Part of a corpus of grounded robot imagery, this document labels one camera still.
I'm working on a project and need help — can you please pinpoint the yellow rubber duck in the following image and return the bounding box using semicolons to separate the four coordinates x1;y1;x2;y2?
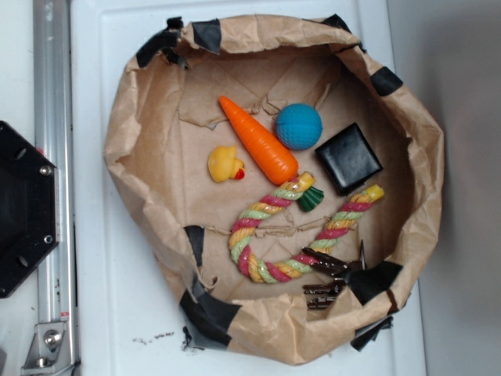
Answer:
207;146;245;183

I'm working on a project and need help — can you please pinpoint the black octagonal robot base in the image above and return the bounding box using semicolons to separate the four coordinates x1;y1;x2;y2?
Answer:
1;121;59;298

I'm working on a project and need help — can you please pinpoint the orange plastic toy carrot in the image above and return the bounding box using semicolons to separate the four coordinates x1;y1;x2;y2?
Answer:
218;96;325;213

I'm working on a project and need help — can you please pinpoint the blue dimpled ball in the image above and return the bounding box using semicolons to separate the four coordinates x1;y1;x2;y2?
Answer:
275;103;323;150

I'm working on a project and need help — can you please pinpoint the brown paper bag basket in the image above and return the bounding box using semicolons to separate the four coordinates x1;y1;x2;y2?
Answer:
104;15;444;365

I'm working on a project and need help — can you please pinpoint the black square block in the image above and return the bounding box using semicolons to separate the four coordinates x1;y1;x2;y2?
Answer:
315;123;383;196

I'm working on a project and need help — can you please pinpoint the multicolour twisted rope toy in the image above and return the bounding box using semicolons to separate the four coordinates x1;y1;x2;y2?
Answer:
228;172;385;284

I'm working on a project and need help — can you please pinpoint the aluminium extrusion rail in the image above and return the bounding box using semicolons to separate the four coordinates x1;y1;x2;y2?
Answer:
33;1;81;375

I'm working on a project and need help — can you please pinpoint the metal corner bracket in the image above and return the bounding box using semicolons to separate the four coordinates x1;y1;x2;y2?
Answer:
20;322;72;375

